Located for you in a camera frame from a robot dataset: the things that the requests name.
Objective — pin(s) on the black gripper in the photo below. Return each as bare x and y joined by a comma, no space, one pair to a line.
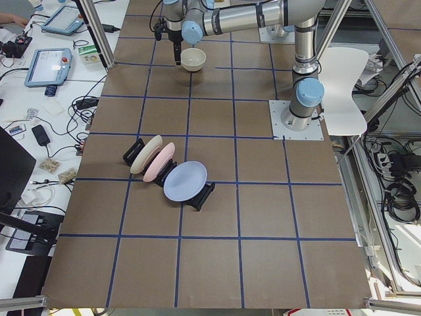
174,35

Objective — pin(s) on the cream ceramic bowl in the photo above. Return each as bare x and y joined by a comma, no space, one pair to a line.
193,59

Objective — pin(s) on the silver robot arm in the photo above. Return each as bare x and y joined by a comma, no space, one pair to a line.
283,22

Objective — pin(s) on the black power adapter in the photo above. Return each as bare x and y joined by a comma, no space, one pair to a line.
108,28

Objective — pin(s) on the green white carton box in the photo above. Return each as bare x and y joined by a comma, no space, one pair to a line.
88,54

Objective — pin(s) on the blue teach pendant far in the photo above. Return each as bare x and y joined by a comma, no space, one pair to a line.
65,21

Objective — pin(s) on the blue teach pendant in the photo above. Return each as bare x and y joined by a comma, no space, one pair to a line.
65,21
49,67

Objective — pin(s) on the pink plate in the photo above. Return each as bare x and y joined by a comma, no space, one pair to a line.
159,162

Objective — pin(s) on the cream plate in rack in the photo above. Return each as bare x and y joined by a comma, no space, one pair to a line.
146,155

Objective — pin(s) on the blue teach pendant near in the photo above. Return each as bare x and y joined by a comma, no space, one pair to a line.
49,67

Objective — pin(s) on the light blue plate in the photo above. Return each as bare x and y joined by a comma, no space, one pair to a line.
185,181

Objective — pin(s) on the black plate rack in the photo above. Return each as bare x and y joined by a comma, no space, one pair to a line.
196,202

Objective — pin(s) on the white chair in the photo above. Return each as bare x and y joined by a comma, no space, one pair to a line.
341,68

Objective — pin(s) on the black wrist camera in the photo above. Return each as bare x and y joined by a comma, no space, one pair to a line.
160,28

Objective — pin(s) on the aluminium frame post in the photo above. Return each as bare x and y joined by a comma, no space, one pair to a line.
91,18

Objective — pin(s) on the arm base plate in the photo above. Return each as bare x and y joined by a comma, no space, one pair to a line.
285,126
277,34

